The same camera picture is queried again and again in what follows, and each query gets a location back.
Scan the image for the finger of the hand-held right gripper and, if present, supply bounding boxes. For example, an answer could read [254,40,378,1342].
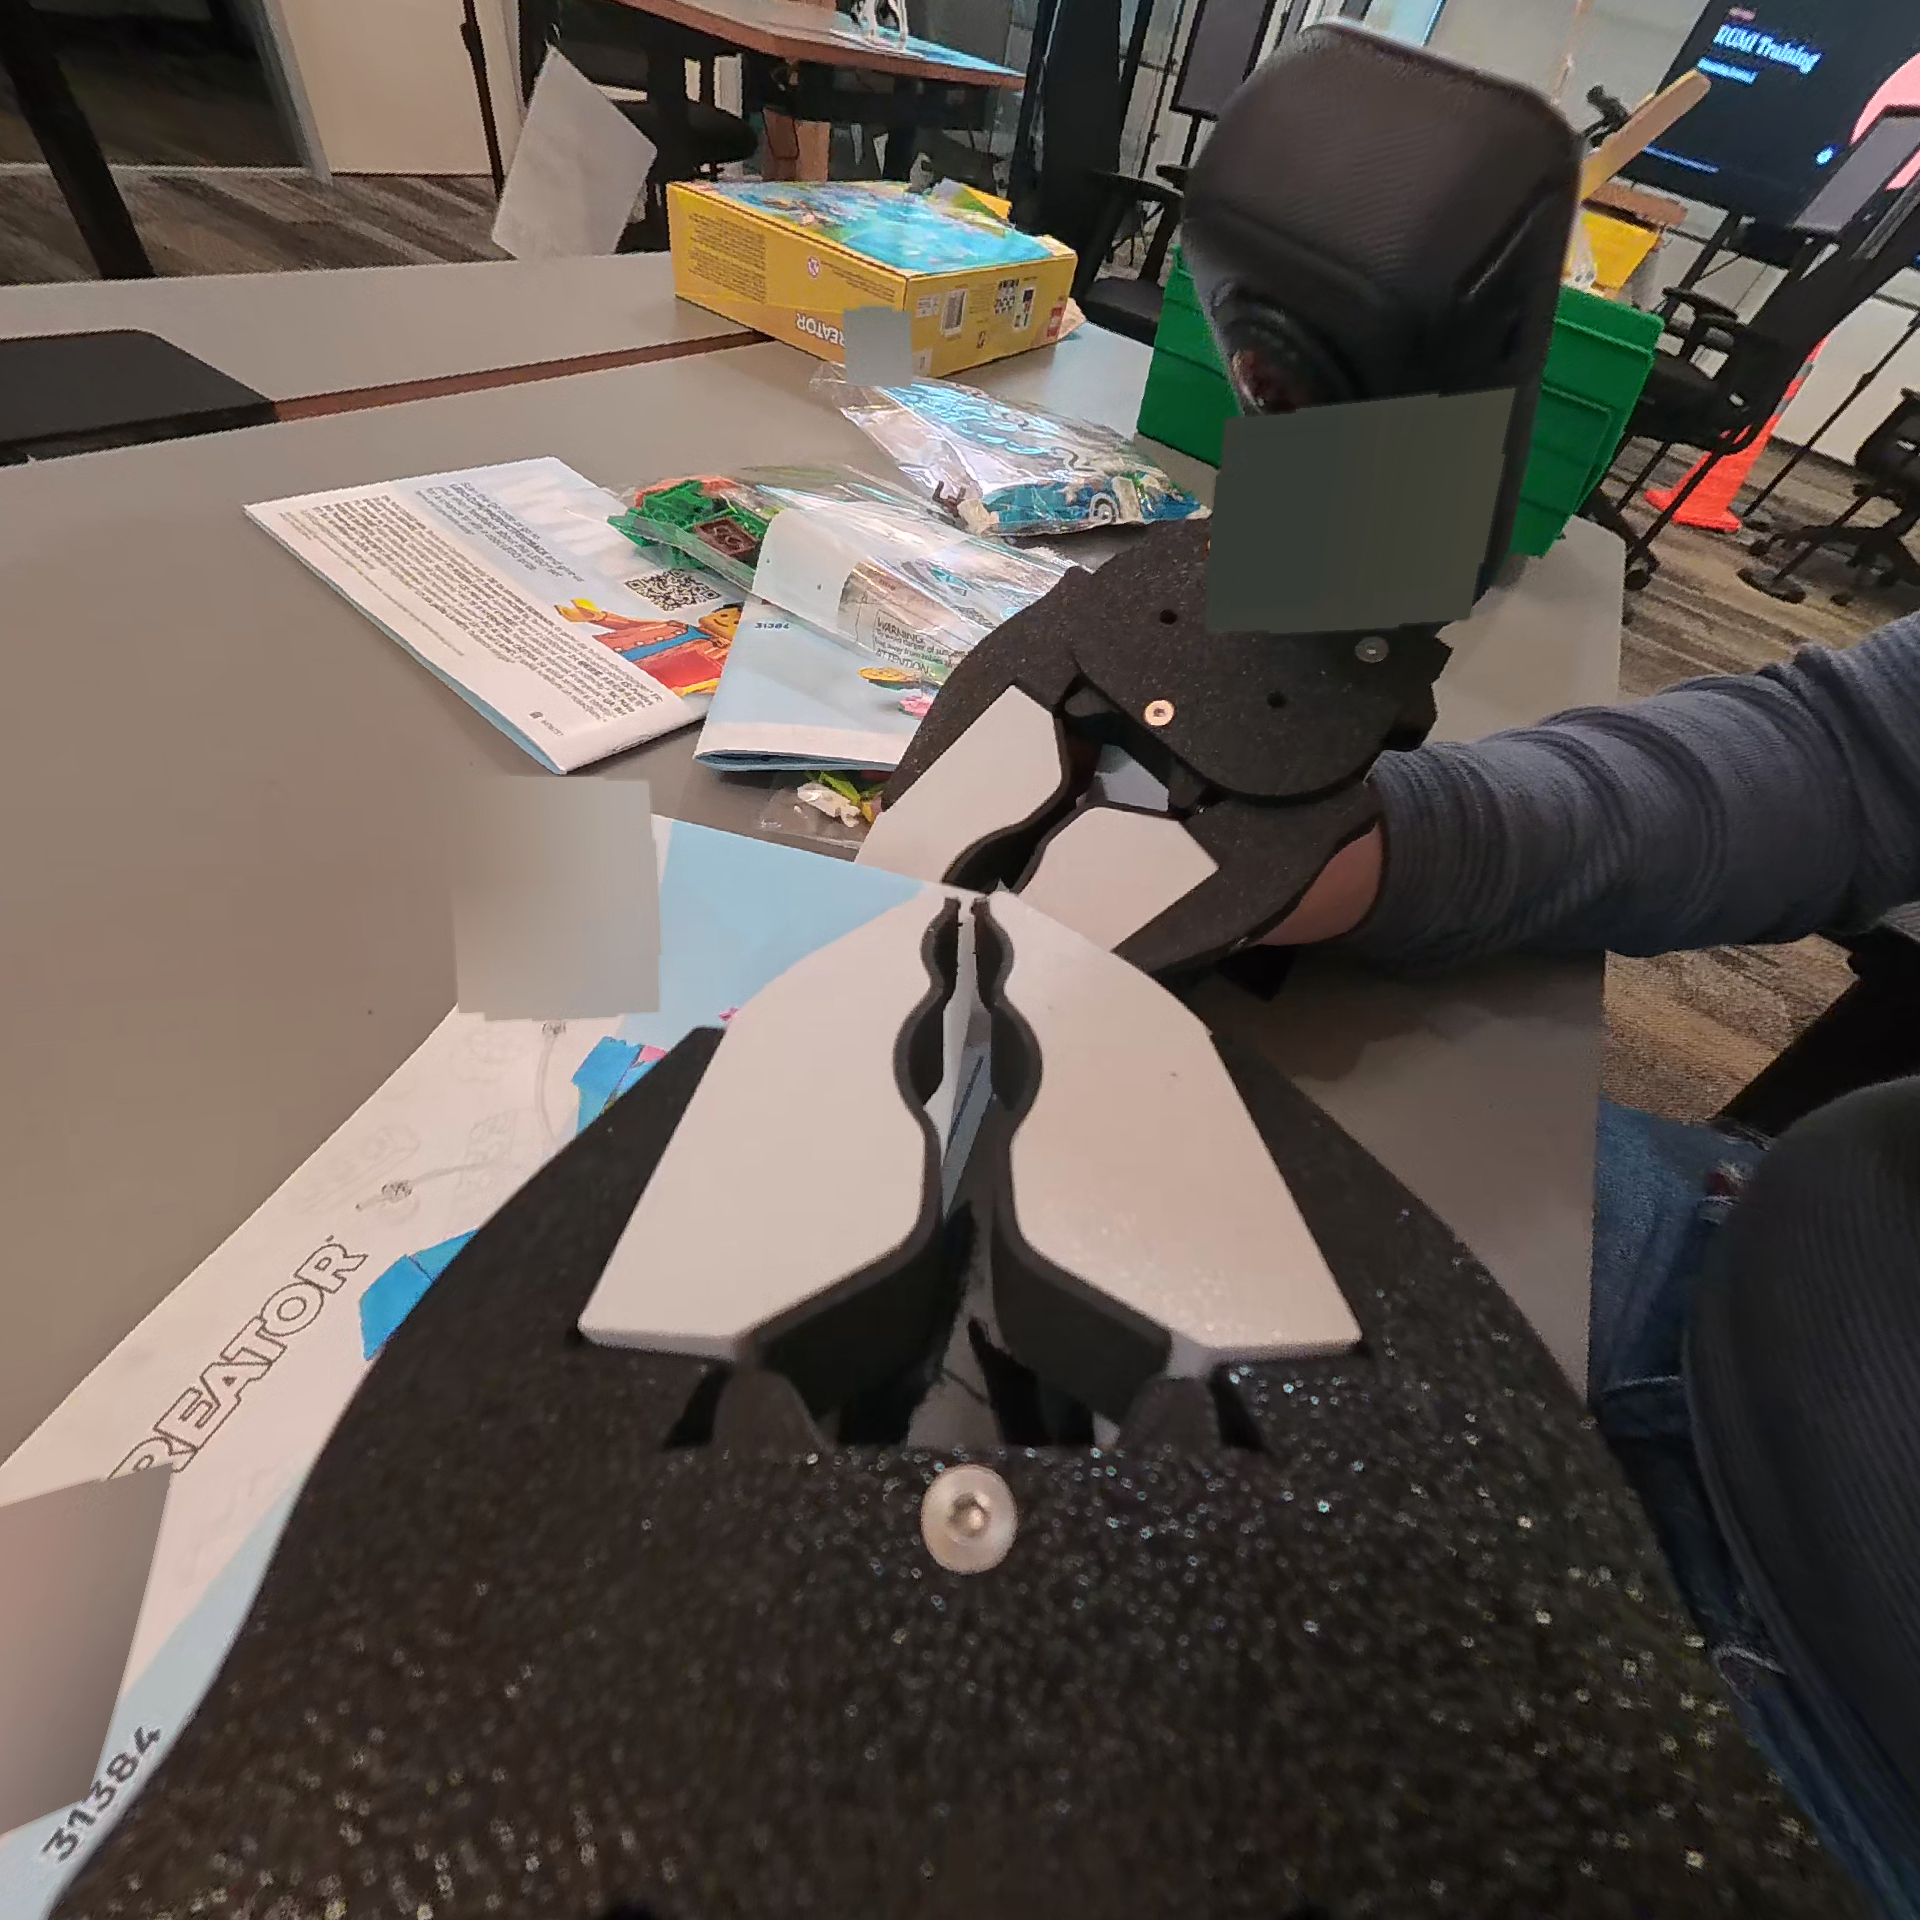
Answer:
[856,680,1087,903]
[996,802,1224,960]

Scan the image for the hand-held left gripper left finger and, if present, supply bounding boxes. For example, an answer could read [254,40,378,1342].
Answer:
[576,893,968,1442]

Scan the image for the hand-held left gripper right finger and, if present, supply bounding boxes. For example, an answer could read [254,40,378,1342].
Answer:
[967,890,1365,1449]

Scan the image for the large lego instruction booklet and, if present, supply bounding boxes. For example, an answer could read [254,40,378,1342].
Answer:
[0,815,993,1869]

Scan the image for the person's right forearm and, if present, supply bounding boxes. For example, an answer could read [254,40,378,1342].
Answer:
[1357,608,1920,971]

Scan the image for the small clear bag lego pieces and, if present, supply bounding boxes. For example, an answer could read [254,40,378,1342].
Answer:
[754,761,889,845]

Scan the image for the clear bag green lego pieces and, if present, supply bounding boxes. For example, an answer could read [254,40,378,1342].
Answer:
[606,463,1076,680]

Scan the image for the clear bag blue lego pieces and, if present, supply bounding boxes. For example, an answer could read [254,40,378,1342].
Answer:
[813,362,1210,537]

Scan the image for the yellow lego box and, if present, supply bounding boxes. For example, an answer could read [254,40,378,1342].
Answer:
[664,181,1080,378]

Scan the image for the person's right hand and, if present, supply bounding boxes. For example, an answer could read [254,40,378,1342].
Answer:
[1264,823,1392,952]

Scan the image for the small light blue booklet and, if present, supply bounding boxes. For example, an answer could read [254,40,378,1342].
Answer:
[694,595,965,777]

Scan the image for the green storage bin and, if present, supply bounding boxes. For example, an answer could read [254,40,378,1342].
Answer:
[1135,247,1661,560]

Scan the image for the person's leg in blue jeans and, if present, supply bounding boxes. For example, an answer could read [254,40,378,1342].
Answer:
[1586,1094,1920,1920]

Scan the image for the orange traffic cone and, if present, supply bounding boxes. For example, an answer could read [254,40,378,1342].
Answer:
[1641,336,1825,530]

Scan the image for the white text leaflet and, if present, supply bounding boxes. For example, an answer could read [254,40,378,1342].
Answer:
[245,455,752,777]

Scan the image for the black office chair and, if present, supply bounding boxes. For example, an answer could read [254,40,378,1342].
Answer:
[1743,422,1920,606]
[1623,275,1824,590]

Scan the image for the yellow bin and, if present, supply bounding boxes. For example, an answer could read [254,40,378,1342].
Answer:
[1559,181,1671,304]

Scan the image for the person's torso in dark sweater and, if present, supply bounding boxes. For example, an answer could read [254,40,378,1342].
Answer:
[1685,1077,1920,1817]

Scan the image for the white paper sheet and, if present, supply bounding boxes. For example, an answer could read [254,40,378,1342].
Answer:
[490,45,658,265]

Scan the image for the wooden background table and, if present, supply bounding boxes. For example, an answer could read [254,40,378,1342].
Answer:
[602,0,1031,95]

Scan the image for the monitor screen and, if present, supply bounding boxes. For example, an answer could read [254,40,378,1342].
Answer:
[1647,0,1920,218]

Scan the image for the black pad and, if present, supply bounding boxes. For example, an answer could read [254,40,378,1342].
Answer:
[0,327,277,469]

